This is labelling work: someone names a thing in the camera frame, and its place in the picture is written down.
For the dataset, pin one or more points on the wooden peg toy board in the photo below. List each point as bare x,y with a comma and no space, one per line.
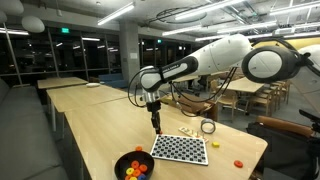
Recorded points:
188,131

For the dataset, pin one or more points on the long wooden dining table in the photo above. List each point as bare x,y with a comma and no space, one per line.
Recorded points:
245,85

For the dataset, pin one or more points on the gray upholstered bench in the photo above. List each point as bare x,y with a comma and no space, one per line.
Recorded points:
23,140

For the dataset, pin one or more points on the green exit sign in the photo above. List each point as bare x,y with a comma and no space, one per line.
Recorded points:
65,30

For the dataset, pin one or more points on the yellow cube block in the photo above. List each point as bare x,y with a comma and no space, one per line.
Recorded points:
215,144

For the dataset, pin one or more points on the small orange block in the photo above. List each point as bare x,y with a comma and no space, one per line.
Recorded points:
138,148

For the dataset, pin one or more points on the black bowl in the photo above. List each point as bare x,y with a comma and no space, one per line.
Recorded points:
120,164

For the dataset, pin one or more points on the blue sofa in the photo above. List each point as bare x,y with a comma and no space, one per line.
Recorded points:
111,80

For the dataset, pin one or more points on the black white checkerboard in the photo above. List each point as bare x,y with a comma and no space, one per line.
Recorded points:
180,149

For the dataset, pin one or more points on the black chair brown backrest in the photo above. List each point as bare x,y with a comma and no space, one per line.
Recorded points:
283,125

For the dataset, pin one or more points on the white round pendant lamp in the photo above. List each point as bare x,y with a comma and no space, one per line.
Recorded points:
32,24
2,16
10,6

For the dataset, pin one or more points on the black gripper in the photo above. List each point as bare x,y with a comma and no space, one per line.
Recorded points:
154,107

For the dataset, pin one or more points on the white plate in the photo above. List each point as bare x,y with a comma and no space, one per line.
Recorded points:
92,85

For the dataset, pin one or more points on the ceiling tube light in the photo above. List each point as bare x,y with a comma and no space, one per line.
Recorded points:
206,8
293,7
116,13
181,30

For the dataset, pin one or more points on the silver duct tape roll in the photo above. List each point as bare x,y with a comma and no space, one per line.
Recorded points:
202,126

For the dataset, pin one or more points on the round orange disc block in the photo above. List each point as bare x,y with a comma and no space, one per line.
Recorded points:
160,132
236,164

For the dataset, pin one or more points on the black camera on tripod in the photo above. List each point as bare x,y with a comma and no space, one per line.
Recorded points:
308,115

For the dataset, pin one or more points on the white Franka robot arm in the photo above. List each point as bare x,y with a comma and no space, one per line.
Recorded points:
213,56

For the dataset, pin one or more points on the light wooden table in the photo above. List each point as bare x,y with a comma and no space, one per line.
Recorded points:
60,82
86,96
186,78

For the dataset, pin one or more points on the wooden dining chair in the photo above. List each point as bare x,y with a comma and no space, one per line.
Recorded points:
285,90
263,100
230,100

